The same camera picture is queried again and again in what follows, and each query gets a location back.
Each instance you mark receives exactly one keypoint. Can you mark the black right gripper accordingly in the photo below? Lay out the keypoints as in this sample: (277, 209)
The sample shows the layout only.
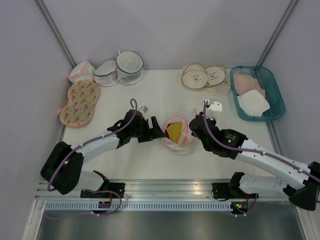
(213, 121)

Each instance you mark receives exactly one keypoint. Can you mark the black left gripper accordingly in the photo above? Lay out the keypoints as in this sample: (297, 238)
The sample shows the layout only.
(153, 133)

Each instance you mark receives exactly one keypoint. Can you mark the yellow red bra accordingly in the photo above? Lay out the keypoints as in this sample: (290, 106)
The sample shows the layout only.
(174, 131)

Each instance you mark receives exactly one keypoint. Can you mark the white pink-zip mesh laundry bag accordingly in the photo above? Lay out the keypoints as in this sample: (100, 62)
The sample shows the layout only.
(186, 142)

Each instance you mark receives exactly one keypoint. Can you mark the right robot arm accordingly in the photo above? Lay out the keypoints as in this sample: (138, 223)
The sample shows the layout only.
(299, 181)

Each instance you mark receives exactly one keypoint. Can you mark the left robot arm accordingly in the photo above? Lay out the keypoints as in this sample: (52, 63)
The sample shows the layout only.
(63, 170)

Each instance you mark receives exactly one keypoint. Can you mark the beige round laundry bag rear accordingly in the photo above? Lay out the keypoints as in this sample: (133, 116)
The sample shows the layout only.
(218, 82)

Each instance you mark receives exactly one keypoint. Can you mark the beige round laundry bag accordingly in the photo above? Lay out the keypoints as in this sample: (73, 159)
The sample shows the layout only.
(218, 82)
(192, 76)

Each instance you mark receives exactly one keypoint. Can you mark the beige round laundry bag front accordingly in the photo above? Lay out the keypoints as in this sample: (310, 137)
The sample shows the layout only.
(192, 76)

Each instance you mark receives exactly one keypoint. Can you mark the white bra in basket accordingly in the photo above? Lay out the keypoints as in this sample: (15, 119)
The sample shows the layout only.
(253, 103)

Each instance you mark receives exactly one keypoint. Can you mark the pink bra in basket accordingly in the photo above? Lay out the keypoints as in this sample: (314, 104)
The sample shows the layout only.
(244, 83)

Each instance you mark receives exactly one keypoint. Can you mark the white blue-trim tall laundry bag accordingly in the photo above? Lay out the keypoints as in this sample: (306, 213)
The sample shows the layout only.
(129, 67)

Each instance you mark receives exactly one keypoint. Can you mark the white blue-trim flat laundry bag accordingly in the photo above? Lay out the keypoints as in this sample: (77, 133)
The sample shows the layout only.
(106, 74)

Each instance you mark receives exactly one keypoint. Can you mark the floral beige bra pouch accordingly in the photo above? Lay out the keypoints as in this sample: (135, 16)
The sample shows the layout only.
(82, 98)

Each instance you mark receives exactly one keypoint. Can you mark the white pink-trim corner laundry bag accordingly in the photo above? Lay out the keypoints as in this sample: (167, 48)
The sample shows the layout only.
(84, 71)

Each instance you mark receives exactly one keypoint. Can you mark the teal plastic basket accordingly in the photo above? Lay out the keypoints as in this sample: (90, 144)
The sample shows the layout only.
(267, 82)

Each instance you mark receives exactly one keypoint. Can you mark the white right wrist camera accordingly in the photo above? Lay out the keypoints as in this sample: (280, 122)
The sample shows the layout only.
(213, 108)

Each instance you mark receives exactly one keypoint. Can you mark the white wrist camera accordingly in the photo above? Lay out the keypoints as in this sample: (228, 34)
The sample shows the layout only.
(143, 109)
(213, 108)

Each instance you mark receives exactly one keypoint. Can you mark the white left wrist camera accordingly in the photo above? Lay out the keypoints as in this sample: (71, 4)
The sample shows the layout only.
(143, 109)

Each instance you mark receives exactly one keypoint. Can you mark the aluminium mounting rail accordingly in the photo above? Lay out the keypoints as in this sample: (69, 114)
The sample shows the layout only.
(158, 190)

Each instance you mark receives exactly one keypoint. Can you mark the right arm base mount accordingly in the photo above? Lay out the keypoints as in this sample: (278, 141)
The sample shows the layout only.
(221, 192)

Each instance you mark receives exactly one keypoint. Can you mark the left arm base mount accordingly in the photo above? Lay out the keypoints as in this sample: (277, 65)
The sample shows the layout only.
(107, 191)

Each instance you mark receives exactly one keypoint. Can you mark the white slotted cable duct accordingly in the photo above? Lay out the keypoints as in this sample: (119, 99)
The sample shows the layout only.
(78, 205)

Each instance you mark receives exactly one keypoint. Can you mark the right aluminium frame post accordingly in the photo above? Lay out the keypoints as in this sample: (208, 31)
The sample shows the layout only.
(277, 31)

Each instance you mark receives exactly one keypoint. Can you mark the aluminium frame post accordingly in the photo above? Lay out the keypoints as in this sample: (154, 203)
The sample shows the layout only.
(44, 11)
(277, 31)

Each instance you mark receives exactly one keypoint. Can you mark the left aluminium frame post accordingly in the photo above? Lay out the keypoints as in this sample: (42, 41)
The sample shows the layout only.
(44, 11)

